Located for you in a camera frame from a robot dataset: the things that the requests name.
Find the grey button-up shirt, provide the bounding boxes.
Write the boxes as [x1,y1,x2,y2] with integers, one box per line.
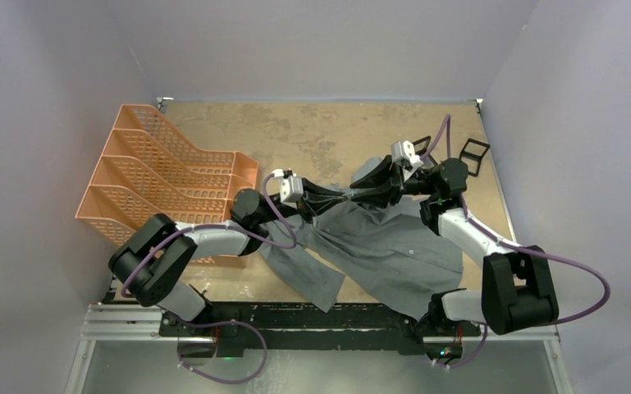
[258,156,465,322]

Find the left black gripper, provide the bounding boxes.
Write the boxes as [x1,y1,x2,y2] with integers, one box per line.
[255,179,347,226]

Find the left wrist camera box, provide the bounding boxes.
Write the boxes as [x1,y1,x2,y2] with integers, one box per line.
[275,170,304,204]

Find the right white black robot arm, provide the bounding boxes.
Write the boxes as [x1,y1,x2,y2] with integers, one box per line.
[350,156,560,334]

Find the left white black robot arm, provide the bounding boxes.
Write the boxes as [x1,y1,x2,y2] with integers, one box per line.
[108,170,349,336]

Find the orange plastic file organizer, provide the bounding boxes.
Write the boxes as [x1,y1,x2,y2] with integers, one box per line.
[75,104,258,246]

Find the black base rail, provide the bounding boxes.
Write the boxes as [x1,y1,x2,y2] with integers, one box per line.
[159,301,481,357]

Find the left black display frame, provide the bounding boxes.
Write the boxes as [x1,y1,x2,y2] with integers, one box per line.
[412,135,437,166]

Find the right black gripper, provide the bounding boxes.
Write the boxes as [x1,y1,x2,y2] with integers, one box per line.
[351,154,440,208]

